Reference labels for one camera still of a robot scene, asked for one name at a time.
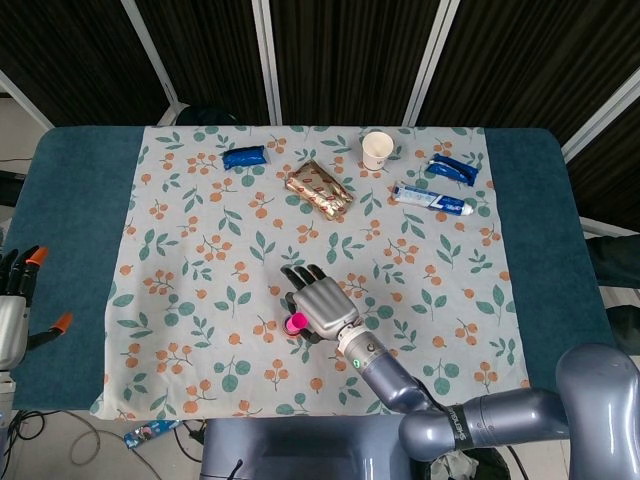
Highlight black bagged trash bin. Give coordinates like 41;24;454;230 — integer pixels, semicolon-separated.
428;446;512;480

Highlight grey-blue robot torso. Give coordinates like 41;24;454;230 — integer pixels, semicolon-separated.
199;414;416;480

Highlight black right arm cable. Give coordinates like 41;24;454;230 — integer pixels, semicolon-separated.
505;444;526;480

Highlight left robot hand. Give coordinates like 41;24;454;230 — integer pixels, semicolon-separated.
0;244;75;372

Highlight dark green fabric object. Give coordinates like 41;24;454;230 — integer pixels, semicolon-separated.
584;233;640;289

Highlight white blue toothpaste tube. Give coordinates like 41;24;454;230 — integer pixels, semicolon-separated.
390;180;476;218

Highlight blue patterned wrapper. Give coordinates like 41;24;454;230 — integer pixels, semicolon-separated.
122;418;183;450

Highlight grey floor cable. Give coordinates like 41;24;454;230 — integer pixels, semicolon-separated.
68;412;133;467

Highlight floral print tablecloth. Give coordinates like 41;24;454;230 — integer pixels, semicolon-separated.
89;124;533;421

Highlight dark white-framed partition screen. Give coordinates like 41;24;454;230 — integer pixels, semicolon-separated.
0;0;640;231

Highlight teal table cover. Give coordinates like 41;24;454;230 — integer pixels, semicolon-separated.
0;125;602;417

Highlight white paper cup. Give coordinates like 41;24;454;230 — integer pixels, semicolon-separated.
361;131;396;172

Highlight blue snack packet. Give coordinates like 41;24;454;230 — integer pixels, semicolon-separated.
424;152;482;188
220;144;272;173

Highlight gold foil snack package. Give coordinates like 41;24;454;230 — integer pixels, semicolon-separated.
283;160;356;222

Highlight black chair back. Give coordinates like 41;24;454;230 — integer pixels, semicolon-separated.
174;102;242;128

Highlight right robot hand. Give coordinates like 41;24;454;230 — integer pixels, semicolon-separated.
279;263;361;346

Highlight black floor cables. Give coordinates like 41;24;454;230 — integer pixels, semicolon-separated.
171;418;207;464

